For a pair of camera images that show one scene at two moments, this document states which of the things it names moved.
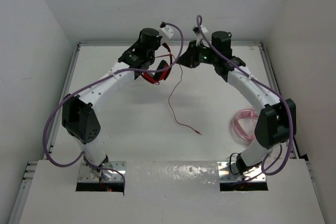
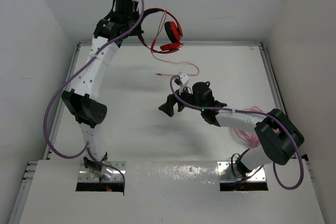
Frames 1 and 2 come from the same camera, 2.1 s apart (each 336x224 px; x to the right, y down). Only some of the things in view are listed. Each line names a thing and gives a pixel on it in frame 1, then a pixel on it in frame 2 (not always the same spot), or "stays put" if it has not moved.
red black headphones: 154,77 to 173,32
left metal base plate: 87,175 stays put
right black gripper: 189,59 to 168,106
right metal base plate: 225,174 stays put
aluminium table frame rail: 29,167 stays put
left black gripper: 163,69 to 135,28
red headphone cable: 171,93 to 168,62
